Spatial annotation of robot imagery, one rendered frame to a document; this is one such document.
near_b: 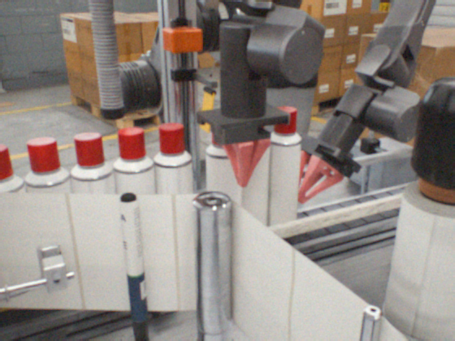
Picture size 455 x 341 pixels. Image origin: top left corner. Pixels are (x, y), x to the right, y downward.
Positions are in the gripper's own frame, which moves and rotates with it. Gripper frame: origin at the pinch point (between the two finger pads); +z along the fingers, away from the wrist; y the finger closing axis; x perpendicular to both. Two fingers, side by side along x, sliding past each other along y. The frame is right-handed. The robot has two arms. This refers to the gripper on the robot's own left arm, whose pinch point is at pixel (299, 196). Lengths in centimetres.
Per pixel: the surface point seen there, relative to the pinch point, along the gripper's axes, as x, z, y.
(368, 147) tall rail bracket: 15.3, -15.1, -7.8
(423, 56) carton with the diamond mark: 25, -41, -18
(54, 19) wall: 35, -22, -558
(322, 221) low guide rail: 3.0, 1.3, 4.4
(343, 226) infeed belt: 8.6, 0.4, 3.5
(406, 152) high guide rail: 18.9, -17.7, -2.5
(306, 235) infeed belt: 3.1, 4.7, 3.0
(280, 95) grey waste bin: 132, -53, -214
